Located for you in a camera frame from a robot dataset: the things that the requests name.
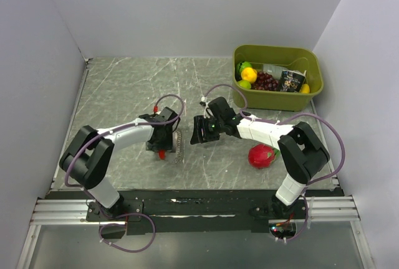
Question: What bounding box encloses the green lime lower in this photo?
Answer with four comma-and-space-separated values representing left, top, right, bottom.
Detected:
238, 80, 251, 90

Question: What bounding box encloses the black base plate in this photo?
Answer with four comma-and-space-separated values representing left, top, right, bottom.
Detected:
86, 190, 306, 235

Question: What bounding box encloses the green lime upper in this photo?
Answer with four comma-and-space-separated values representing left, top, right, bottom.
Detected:
236, 61, 252, 75

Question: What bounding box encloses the yellow lemon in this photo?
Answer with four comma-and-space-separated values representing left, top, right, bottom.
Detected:
241, 67, 257, 83

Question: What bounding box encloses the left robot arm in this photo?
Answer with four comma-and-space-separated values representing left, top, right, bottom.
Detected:
59, 107, 181, 220

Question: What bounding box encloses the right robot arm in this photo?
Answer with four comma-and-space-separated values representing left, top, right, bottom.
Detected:
190, 97, 330, 219

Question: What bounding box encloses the dark red grape bunch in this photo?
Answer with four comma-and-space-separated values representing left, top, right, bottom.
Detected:
251, 72, 279, 91

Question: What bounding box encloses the red dragon fruit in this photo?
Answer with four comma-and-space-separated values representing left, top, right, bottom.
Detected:
248, 144, 280, 169

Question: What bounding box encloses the aluminium frame rail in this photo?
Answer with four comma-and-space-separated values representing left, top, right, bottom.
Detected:
30, 197, 360, 225

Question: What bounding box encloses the black drink carton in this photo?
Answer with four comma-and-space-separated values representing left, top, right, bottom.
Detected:
277, 70, 306, 93

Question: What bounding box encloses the green lime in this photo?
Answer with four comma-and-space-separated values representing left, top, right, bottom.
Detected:
236, 61, 252, 75
238, 80, 251, 90

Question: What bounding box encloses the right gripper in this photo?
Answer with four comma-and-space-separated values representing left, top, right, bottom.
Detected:
190, 115, 224, 144

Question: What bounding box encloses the small yellow fruit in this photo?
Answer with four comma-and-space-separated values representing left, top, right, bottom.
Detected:
300, 83, 310, 94

